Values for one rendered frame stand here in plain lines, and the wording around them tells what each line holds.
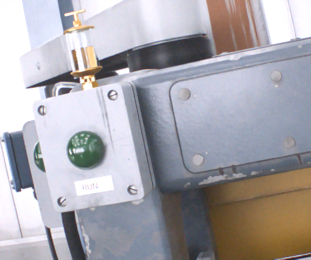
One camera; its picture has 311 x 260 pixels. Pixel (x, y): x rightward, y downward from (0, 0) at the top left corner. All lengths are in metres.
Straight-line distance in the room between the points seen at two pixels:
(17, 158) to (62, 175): 0.50
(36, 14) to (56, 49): 4.76
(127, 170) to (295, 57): 0.16
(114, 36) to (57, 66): 0.20
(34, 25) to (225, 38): 4.67
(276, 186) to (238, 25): 0.33
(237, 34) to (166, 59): 0.39
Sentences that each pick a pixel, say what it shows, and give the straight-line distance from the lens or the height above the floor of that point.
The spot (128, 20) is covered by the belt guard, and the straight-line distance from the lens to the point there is 0.70.
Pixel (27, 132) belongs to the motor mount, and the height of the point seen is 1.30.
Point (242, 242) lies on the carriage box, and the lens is 0.87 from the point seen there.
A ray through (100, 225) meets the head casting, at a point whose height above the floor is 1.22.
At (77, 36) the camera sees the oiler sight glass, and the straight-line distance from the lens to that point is 0.60.
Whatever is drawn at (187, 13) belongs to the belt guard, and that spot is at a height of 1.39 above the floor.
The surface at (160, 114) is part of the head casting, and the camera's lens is 0.57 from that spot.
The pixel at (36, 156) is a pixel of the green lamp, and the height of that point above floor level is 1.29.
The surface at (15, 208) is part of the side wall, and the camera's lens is 6.37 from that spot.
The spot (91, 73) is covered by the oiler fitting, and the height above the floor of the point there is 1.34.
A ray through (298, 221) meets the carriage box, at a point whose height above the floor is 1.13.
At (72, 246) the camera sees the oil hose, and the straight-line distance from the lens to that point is 0.62.
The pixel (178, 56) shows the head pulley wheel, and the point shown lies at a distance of 0.68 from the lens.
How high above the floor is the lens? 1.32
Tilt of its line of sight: 3 degrees down
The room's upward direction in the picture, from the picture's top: 12 degrees counter-clockwise
